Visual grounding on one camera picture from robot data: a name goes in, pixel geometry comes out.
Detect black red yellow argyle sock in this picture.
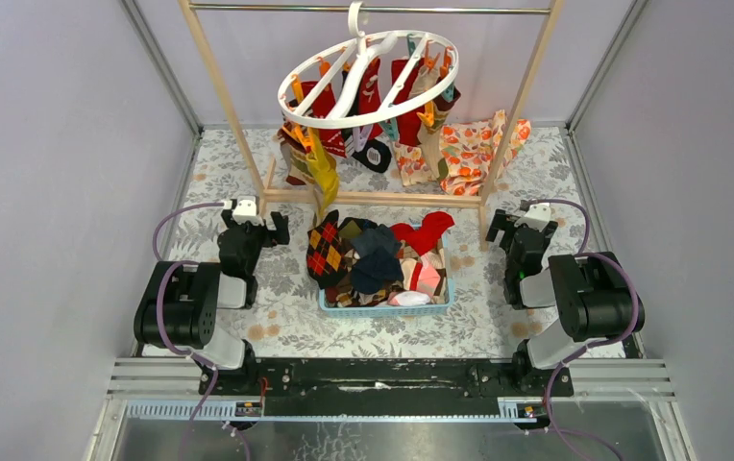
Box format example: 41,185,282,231
306,209,348,290

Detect white round clip hanger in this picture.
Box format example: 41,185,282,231
277,1,459,130

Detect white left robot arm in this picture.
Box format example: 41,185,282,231
133,210,290,395

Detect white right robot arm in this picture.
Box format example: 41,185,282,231
486,203,646,396

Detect floral grey table mat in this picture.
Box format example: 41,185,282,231
167,127,585,358

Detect red sock in basket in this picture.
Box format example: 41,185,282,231
390,210,454,255

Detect floral orange cloth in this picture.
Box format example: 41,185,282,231
392,109,506,196

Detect yellow hanging sock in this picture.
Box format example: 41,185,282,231
306,128,340,208

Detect blue plastic sock basket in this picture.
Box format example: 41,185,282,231
319,218,455,318

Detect navy blue sock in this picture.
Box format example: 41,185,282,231
351,225,404,294

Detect striped beige hanging sock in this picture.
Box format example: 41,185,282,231
412,84,461,182

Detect black sock with white patch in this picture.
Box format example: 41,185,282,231
352,138,393,174

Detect red hanging sock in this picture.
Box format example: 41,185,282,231
391,58,428,149

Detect wooden clothes rack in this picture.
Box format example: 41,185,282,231
179,1,564,227

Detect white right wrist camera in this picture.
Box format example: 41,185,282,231
515,201,552,231

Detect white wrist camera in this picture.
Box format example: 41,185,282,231
515,201,552,231
221,196,264,228

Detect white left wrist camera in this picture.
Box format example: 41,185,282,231
221,196,264,228

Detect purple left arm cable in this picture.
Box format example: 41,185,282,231
151,201,255,461

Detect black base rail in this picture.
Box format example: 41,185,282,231
199,356,574,417

